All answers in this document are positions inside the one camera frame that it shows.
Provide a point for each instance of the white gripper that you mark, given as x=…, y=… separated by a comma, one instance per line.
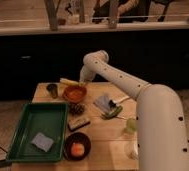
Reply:
x=86, y=75

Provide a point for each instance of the green plastic tray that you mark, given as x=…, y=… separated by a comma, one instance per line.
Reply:
x=49, y=119

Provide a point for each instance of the dark brown bowl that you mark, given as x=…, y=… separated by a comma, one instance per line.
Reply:
x=77, y=137

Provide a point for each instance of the pine cone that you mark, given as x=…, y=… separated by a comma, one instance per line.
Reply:
x=76, y=109

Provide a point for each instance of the white plastic spoon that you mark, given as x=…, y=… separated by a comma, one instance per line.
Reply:
x=114, y=102

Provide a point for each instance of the white cup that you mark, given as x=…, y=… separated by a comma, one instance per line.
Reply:
x=134, y=151

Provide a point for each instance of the orange fruit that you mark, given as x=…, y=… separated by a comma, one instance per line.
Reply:
x=77, y=149

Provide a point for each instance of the dark metal cup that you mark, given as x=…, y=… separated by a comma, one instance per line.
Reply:
x=52, y=89

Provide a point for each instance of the green vegetable toy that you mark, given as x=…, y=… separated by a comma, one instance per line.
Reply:
x=112, y=114

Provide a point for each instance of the green plastic cup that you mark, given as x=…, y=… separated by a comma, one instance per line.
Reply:
x=130, y=127

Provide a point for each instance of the red bowl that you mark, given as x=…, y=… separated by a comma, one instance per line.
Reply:
x=74, y=94

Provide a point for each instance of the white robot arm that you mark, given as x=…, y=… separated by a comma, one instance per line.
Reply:
x=161, y=129

